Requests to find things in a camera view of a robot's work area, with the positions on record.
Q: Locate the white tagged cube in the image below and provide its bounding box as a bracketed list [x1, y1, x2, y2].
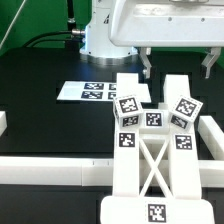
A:
[169, 95, 203, 131]
[113, 95, 143, 128]

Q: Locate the white marker base plate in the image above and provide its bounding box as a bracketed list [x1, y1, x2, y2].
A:
[57, 81, 151, 103]

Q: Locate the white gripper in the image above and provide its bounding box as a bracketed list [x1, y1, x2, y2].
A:
[109, 0, 224, 79]

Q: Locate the thin white cable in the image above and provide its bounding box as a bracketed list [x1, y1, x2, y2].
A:
[0, 0, 28, 51]

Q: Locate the black vertical pole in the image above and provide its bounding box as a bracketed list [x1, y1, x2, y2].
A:
[66, 0, 76, 30]

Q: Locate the black cable with connector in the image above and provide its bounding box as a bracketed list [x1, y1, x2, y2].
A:
[23, 28, 87, 48]

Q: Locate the white chair back frame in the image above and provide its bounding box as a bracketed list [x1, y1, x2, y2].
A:
[100, 109, 215, 224]

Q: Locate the white U-shaped obstacle wall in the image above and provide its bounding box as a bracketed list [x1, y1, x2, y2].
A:
[0, 111, 224, 188]

